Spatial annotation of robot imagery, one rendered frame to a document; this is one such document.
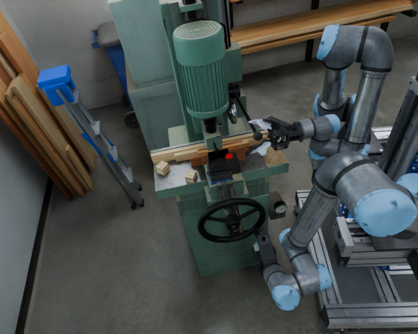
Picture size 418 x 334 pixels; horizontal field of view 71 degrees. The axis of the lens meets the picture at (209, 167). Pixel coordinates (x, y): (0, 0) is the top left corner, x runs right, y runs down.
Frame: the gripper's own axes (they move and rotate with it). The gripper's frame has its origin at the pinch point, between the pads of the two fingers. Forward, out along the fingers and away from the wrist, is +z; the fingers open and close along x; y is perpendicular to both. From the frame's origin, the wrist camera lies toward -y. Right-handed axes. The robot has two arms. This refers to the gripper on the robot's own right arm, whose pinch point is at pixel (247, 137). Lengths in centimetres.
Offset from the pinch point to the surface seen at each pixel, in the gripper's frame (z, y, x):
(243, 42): -50, -201, 37
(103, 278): 98, -20, 109
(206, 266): 28, -4, 95
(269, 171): -9.2, -0.8, 22.0
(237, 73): -4.7, -32.6, -11.3
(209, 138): 13.8, -11.5, 5.6
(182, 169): 28.4, -10.1, 18.8
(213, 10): 3, -32, -39
